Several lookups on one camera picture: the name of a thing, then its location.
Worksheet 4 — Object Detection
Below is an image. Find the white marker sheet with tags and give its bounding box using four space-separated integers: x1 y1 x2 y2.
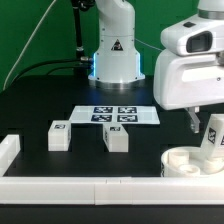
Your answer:
69 106 160 125

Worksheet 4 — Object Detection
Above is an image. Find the black pole with cables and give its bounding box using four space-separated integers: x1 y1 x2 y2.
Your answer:
3 0 95 89

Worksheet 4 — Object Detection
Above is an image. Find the white cable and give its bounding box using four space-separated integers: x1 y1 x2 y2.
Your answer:
2 0 58 93

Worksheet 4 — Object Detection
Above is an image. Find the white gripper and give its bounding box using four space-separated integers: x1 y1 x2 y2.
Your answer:
153 15 224 133

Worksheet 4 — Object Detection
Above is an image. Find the white U-shaped fence frame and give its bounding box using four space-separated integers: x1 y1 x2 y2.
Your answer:
0 135 224 205

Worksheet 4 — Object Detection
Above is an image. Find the white round stool seat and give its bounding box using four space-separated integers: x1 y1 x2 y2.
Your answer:
161 147 224 178

